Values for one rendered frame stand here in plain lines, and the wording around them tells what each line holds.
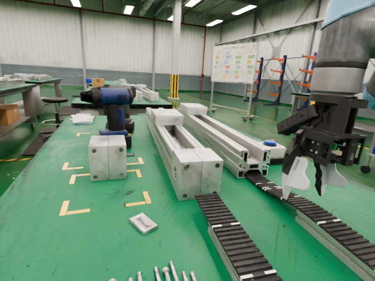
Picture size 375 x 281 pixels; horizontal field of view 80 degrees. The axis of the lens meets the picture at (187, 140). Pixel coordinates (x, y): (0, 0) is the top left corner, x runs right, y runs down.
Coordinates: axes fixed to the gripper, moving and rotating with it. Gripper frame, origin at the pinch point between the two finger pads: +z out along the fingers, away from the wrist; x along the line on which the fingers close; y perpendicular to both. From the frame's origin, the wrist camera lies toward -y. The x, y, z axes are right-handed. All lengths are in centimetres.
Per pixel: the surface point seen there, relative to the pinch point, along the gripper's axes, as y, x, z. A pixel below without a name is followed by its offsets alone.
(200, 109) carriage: -75, 2, -6
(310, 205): 2.2, 0.7, 2.1
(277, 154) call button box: -26.2, 13.5, 1.8
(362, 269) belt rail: 15.2, -1.4, 4.6
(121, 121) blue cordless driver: -49, -37, -5
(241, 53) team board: -529, 255, -89
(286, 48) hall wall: -909, 675, -171
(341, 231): 9.9, 0.0, 2.3
